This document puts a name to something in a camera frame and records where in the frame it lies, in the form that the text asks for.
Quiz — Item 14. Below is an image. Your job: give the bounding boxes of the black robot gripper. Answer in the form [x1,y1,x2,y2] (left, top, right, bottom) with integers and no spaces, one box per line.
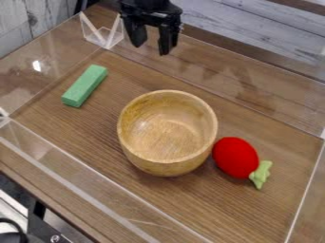
[118,0,183,55]

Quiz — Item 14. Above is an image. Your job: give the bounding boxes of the black table leg bracket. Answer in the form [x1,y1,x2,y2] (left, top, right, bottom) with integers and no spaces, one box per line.
[27,200,72,243]

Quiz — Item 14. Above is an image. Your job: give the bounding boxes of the black cable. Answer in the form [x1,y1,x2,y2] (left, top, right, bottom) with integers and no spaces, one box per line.
[0,217,31,243]

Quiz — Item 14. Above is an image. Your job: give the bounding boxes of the light wooden bowl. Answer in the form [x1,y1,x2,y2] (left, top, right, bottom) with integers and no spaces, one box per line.
[116,89,218,177]

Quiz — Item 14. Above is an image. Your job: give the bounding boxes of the red plush radish toy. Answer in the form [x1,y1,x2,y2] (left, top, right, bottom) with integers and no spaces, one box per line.
[213,137,273,190]

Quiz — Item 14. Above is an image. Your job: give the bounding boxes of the clear acrylic tray walls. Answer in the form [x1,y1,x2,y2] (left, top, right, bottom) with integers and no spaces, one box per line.
[0,7,325,243]

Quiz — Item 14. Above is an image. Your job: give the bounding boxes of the green rectangular foam block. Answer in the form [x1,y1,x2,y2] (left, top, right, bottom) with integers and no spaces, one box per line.
[61,65,108,107]

